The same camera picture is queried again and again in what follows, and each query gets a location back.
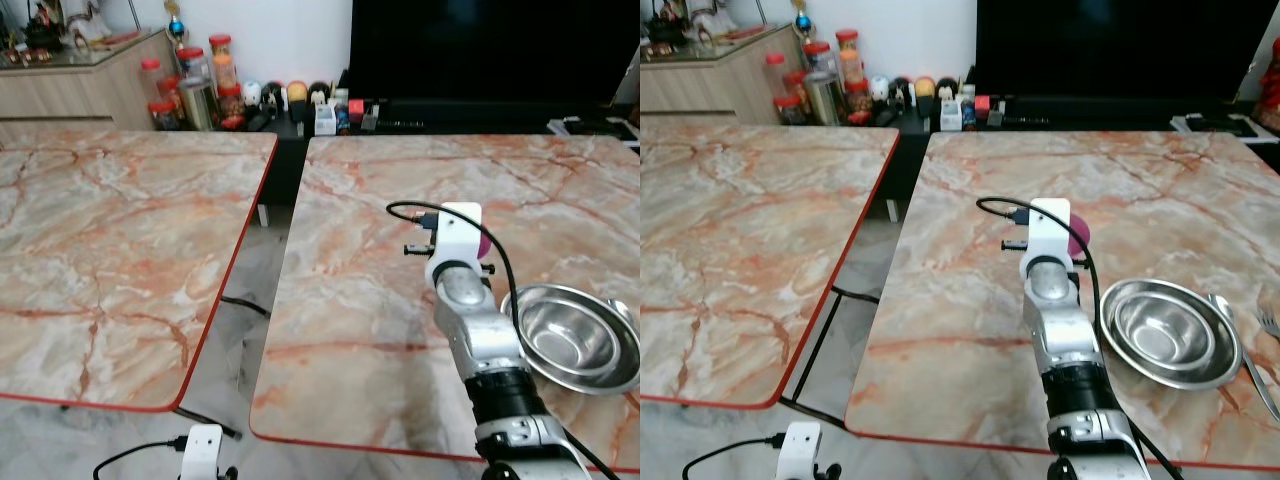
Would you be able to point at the red lid plastic jar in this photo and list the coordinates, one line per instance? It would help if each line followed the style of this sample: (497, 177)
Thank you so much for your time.
(191, 62)
(232, 106)
(164, 116)
(790, 110)
(150, 78)
(858, 100)
(818, 57)
(776, 72)

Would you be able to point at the tall orange lid jar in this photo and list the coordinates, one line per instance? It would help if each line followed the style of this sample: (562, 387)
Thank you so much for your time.
(222, 62)
(849, 57)

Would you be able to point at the stainless steel bowl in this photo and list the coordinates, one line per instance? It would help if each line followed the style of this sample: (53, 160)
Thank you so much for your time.
(1165, 330)
(570, 335)

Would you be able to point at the red figurine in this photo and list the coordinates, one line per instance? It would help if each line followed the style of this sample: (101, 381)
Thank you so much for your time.
(1272, 100)

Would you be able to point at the stainless steel spoon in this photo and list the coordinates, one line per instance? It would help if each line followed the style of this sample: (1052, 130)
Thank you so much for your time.
(1240, 345)
(625, 312)

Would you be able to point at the small white figurine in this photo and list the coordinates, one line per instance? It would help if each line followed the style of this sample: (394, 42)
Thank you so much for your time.
(252, 94)
(880, 89)

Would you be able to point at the small white box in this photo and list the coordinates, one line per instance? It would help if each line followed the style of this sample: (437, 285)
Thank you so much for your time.
(952, 116)
(325, 120)

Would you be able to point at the purple plastic cup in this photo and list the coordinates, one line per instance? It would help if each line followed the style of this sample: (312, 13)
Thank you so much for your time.
(1080, 236)
(483, 244)

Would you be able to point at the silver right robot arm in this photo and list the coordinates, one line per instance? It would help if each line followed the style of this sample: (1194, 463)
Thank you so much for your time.
(1065, 340)
(490, 350)

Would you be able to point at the white flat tray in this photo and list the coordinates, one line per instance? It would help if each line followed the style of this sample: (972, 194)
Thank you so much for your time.
(1215, 125)

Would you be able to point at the small red box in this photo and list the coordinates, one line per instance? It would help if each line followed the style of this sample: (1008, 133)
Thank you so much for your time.
(982, 104)
(356, 107)

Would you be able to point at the stainless steel fork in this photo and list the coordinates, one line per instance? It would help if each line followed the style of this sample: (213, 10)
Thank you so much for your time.
(1270, 324)

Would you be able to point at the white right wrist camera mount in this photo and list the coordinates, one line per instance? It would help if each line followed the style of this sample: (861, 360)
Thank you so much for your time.
(458, 235)
(1048, 228)

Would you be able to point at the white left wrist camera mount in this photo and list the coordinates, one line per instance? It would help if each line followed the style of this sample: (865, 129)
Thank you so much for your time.
(800, 448)
(203, 452)

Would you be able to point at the stainless steel plate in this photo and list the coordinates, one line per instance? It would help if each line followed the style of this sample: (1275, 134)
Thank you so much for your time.
(590, 385)
(1170, 380)

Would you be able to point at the black television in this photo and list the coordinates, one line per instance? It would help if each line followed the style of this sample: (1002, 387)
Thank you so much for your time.
(1120, 50)
(490, 50)

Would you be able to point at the black and white figurine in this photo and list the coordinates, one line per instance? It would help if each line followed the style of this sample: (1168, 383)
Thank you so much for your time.
(319, 95)
(946, 90)

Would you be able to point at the yellow top figurine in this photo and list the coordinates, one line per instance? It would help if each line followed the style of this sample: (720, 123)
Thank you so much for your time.
(297, 99)
(925, 92)

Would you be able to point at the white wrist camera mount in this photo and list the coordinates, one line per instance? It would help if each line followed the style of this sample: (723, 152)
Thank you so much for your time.
(800, 448)
(1048, 228)
(203, 452)
(458, 235)

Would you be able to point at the steel canister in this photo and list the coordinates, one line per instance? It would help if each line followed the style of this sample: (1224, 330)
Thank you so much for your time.
(823, 100)
(197, 105)

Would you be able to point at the small black figurine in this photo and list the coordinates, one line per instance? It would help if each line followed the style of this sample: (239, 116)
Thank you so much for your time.
(901, 91)
(273, 97)

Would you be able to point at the wooden cabinet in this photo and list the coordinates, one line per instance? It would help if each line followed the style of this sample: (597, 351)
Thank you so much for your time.
(70, 95)
(700, 85)

